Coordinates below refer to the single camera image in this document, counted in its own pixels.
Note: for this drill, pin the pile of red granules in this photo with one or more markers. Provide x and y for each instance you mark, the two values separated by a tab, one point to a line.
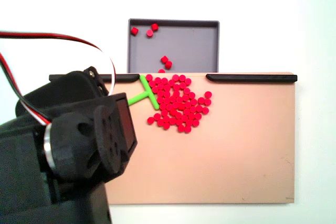
178	103

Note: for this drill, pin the black edge rail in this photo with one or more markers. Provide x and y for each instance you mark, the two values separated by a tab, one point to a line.
123	78
249	78

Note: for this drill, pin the grey tray container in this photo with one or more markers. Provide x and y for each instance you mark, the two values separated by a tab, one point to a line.
189	48

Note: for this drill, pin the beige flat board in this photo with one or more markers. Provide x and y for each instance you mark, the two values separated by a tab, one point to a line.
210	155

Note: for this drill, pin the red cylindrical granule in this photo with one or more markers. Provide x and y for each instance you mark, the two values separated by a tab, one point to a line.
168	64
134	31
164	59
154	26
149	33
161	71

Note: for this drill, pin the green T-shaped pusher tool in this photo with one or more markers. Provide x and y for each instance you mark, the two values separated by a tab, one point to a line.
149	93

